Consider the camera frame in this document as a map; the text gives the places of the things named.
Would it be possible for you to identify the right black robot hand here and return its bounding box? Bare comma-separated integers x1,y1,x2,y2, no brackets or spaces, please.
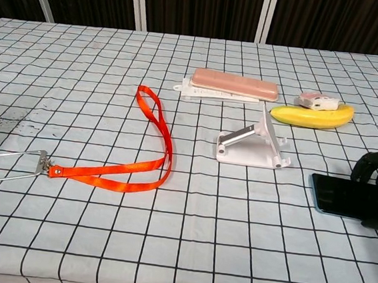
345,141,378,231

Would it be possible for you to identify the black smartphone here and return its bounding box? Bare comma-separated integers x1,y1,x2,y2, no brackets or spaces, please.
308,173,378,222

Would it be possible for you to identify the white phone stand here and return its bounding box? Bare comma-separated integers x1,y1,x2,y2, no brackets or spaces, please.
214,99,299,172

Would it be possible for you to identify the yellow banana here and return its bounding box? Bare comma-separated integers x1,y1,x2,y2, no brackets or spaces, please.
269,97,356,133

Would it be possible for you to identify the small pink white packet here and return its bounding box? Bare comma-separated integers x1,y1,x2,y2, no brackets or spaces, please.
294,90,341,113

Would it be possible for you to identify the pink pencil case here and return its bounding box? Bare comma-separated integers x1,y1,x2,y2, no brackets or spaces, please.
189,66,281,103

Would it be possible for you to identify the white packaging card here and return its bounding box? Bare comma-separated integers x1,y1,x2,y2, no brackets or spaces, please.
172,75,261,106

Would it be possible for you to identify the checkered tablecloth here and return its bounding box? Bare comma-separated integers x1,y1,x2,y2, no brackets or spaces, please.
0,17,378,283

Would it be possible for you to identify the clear badge holder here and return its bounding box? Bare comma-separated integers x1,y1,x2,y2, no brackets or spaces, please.
0,144,58,192

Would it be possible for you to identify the orange lanyard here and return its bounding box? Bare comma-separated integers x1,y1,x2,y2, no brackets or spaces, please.
47,77,181,198

